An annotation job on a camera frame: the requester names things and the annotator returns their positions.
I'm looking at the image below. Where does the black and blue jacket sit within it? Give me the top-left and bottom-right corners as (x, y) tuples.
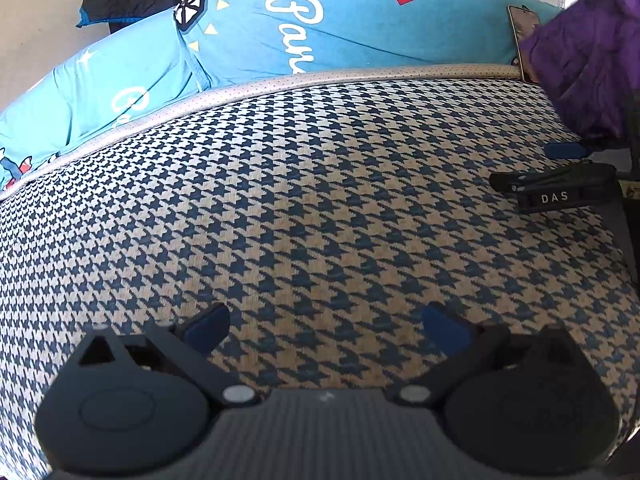
(75, 0), (183, 35)

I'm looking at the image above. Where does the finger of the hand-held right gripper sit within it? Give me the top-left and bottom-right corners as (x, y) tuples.
(489, 170), (556, 195)
(544, 141), (608, 162)

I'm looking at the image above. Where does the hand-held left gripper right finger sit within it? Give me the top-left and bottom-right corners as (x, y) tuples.
(397, 304), (586, 408)

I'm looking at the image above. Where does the smartphone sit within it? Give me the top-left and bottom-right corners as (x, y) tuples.
(507, 5), (542, 84)

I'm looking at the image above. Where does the blue printed sofa cushion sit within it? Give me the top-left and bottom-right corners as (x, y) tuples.
(0, 10), (213, 193)
(175, 0), (563, 88)

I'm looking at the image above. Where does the purple floral shirt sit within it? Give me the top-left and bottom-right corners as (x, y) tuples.
(517, 0), (640, 142)

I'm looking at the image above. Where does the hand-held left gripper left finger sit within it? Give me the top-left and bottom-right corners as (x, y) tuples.
(67, 303), (261, 409)

